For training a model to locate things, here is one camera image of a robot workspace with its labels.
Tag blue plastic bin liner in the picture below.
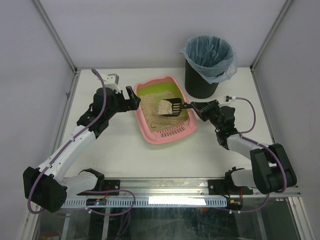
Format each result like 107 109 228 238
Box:
179 35 238 84

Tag white slotted cable duct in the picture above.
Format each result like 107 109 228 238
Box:
62 196 227 209

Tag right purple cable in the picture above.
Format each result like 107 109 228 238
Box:
224 96 288 214

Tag aluminium mounting rail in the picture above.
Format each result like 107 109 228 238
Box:
74 176 300 198

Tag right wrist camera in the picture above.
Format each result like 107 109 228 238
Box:
222 95 237 103

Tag right aluminium frame post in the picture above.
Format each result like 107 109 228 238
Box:
250 0 294 70

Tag pink green litter box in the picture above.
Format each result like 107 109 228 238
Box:
134 75 198 145

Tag purple cable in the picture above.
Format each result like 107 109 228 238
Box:
224 96 288 214
27 67 108 214

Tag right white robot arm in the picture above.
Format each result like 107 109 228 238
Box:
191 100 298 195

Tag aluminium frame post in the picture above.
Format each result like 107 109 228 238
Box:
250 0 294 70
31 0 77 74

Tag beige cat litter pellets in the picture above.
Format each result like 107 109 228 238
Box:
140 91 189 132

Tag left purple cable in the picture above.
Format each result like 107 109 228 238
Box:
27 67 108 214

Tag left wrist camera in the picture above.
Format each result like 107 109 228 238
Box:
101 73 120 92

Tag left aluminium frame post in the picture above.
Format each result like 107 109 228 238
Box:
31 0 77 74

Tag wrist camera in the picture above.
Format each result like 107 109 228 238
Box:
101 73 120 92
222 95 237 103

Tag black trash bin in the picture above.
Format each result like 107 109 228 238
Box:
184 60 218 99

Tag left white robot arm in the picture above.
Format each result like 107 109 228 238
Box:
23 86 141 214

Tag black litter scoop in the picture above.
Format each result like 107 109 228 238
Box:
159 97 192 117

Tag large scooped litter clump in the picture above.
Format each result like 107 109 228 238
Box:
158 99 172 115

